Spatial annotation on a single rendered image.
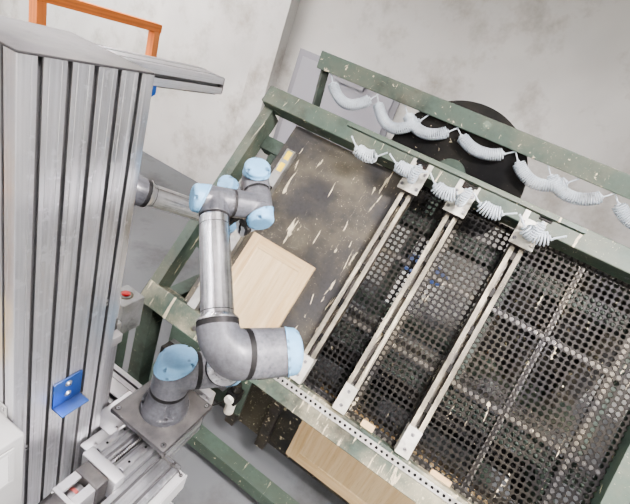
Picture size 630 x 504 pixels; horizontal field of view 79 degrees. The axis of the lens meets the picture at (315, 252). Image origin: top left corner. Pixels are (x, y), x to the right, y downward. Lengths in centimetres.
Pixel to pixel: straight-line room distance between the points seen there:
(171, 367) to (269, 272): 84
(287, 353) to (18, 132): 64
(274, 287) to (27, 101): 138
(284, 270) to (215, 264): 101
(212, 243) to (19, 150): 40
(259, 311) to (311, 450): 83
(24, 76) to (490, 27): 417
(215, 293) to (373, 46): 409
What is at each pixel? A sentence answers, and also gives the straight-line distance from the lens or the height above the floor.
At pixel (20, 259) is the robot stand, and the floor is 167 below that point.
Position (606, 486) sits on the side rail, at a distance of 201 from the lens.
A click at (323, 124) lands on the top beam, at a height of 188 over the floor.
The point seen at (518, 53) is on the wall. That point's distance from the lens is 449.
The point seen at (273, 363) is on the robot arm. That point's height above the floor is 156.
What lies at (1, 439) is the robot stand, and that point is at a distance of 116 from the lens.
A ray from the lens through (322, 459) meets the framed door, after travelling 231.
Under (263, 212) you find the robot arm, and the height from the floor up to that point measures 177.
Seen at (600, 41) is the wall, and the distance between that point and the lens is 454.
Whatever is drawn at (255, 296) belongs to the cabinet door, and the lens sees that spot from 192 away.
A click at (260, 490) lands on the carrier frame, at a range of 236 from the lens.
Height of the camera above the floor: 217
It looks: 25 degrees down
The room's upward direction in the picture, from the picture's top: 22 degrees clockwise
